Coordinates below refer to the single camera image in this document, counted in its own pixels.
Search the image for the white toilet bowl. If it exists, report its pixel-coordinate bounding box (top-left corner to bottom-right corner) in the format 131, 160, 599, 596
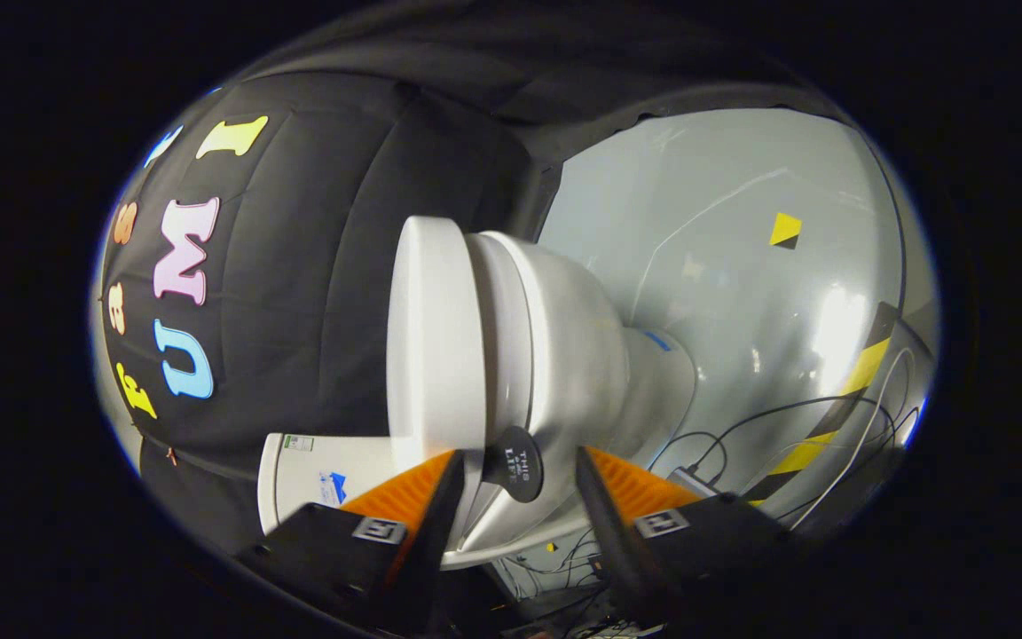
440, 231, 698, 569

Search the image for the black backdrop cloth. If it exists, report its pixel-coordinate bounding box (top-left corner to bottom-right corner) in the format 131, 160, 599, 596
90, 18, 831, 560

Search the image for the grey power adapter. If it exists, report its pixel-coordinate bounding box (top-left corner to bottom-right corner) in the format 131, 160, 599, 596
666, 468, 720, 500

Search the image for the round black lid lift handle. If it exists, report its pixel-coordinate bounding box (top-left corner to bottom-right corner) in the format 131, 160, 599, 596
482, 426, 545, 504

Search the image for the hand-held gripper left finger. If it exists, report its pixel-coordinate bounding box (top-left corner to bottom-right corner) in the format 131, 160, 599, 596
236, 449, 468, 638

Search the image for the white toilet tank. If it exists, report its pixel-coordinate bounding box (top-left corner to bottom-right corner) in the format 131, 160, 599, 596
257, 432, 423, 535

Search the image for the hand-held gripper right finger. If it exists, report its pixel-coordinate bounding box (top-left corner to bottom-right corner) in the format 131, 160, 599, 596
573, 446, 798, 627

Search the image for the white cable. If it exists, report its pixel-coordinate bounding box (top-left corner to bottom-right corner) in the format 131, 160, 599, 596
786, 346, 920, 533

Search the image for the yellow black striped floor tape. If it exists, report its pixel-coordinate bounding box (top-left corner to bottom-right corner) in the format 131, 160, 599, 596
746, 302, 900, 507

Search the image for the black cable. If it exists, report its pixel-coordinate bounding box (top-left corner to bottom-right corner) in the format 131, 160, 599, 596
649, 395, 920, 525

